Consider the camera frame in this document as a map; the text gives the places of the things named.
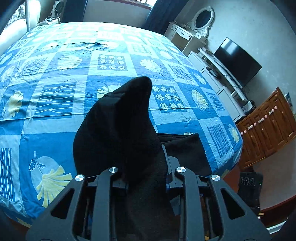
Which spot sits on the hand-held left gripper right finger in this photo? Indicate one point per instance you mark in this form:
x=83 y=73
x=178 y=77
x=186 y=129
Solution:
x=192 y=197

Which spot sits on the black television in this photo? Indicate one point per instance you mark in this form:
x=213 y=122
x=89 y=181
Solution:
x=238 y=62

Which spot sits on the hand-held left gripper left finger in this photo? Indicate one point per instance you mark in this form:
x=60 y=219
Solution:
x=101 y=197

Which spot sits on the silver media box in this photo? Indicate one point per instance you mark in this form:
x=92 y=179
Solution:
x=248 y=106

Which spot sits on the white television stand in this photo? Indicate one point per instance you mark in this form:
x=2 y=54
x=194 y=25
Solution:
x=208 y=62

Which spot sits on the window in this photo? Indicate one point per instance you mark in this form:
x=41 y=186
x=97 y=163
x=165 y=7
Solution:
x=148 y=2

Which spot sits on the red-brown wooden bed frame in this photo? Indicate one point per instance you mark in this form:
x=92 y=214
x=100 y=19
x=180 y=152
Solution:
x=231 y=178

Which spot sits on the brown wooden cabinet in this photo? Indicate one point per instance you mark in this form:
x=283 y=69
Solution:
x=266 y=129

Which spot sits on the blue curtain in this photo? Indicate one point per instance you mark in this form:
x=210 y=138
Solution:
x=164 y=16
x=74 y=11

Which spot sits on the black bag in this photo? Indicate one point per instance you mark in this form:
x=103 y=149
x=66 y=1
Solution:
x=251 y=190

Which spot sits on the black pants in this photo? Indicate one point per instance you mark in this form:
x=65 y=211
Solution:
x=129 y=139

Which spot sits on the white dressing table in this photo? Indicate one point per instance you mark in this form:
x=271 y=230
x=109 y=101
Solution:
x=182 y=37

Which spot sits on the blue patterned bed sheet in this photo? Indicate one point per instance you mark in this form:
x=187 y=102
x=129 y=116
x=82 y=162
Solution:
x=69 y=92

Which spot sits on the oval vanity mirror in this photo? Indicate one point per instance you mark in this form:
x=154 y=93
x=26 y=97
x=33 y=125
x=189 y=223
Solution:
x=203 y=18

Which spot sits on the white pillows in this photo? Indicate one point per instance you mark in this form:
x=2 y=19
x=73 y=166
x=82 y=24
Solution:
x=13 y=27

